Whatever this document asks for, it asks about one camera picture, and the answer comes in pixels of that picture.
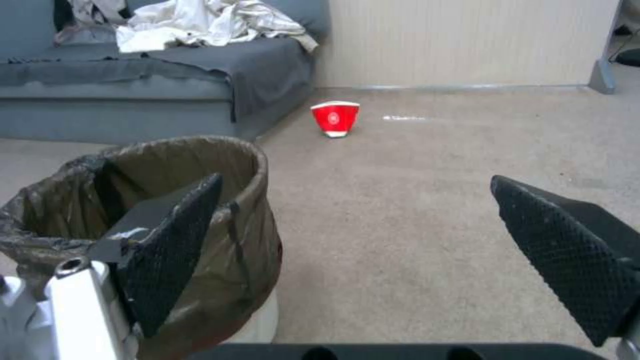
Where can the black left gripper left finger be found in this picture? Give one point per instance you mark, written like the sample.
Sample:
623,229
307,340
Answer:
155,247

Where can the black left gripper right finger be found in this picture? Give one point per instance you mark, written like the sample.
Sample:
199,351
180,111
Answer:
560,247

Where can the white trash can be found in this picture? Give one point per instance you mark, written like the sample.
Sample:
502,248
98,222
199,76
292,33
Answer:
260,318

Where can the brown plastic bin liner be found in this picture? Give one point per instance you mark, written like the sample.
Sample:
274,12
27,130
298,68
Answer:
150,180

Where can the grey sofa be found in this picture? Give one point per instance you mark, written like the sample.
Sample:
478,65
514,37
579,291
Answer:
150,63

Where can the grey metal desk leg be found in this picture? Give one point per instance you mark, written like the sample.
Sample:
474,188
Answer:
604,67

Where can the dark grey sofa blanket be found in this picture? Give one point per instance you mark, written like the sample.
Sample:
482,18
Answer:
210,63

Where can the red and white paper cup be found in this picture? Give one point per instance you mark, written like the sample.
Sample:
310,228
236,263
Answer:
336,119

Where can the white crumpled cloth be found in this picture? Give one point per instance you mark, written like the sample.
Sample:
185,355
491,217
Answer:
200,22

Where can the beige crumpled garment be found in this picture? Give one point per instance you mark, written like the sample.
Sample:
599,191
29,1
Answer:
90,11

